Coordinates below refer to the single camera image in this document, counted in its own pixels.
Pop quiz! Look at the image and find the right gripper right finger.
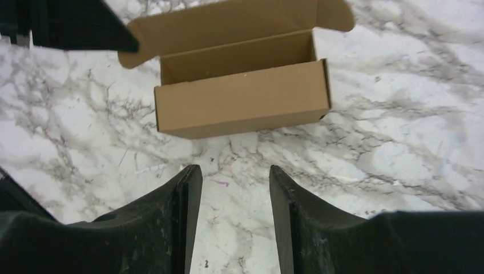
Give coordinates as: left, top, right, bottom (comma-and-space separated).
269, 165, 483, 273

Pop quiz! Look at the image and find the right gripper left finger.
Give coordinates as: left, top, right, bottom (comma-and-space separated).
1, 165, 203, 273

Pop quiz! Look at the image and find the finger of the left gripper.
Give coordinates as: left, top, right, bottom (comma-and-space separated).
1, 0, 139, 53

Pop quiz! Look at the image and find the brown cardboard box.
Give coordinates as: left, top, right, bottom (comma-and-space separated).
118, 0, 355, 139

